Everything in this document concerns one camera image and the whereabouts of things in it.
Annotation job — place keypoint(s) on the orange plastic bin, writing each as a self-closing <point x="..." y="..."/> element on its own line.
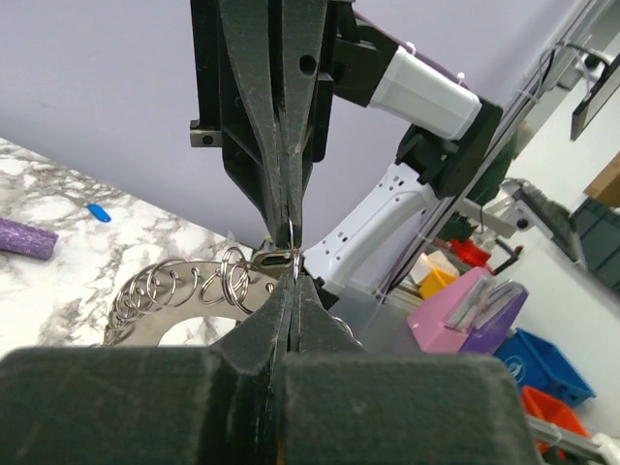
<point x="543" y="406"/>

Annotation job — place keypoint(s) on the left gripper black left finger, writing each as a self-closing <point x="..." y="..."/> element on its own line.
<point x="149" y="405"/>

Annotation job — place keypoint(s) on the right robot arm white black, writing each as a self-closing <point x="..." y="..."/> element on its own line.
<point x="450" y="130"/>

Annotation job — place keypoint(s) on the purple glitter toy microphone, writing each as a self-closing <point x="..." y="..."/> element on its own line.
<point x="27" y="241"/>

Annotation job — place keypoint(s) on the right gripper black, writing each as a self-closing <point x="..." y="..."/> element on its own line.
<point x="271" y="68"/>

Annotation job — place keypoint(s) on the cardboard box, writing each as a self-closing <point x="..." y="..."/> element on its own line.
<point x="605" y="187"/>

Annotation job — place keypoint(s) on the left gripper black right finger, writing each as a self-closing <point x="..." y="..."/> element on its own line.
<point x="352" y="407"/>

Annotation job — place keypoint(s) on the pink purple box stack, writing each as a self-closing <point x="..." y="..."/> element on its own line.
<point x="471" y="315"/>

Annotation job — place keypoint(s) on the silver disc keyring holder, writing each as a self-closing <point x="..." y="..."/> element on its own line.
<point x="179" y="305"/>

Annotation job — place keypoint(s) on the dark grey storage crate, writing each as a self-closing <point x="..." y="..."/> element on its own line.
<point x="597" y="226"/>

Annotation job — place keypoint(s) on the key with black tag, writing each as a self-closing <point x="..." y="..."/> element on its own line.
<point x="276" y="262"/>

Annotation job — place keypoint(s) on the yellow plastic bin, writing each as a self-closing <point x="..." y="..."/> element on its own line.
<point x="434" y="282"/>

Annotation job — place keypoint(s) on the blue plastic bin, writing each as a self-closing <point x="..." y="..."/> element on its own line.
<point x="537" y="363"/>

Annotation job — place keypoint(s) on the black computer monitor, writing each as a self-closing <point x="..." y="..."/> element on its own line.
<point x="601" y="74"/>

